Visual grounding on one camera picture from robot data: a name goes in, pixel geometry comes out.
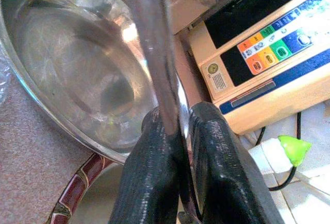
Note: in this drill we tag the round stainless steel dish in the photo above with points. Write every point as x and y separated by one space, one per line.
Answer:
64 61

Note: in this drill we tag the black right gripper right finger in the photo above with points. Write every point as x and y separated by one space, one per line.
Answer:
227 177

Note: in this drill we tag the metal spoon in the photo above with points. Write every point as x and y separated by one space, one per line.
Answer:
154 53

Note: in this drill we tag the stainless steel sink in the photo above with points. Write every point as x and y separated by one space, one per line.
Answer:
103 195

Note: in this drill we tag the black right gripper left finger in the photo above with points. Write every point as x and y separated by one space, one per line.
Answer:
149 182

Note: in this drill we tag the white bottle green cap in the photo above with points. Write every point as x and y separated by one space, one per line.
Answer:
270 154

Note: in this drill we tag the clear bubble wrap sheet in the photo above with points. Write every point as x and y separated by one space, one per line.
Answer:
3 79

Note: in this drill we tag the clear glass jar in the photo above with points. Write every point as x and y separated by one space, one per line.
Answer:
190 2

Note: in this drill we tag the beige water ionizer appliance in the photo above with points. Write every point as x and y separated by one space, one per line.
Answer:
283 92

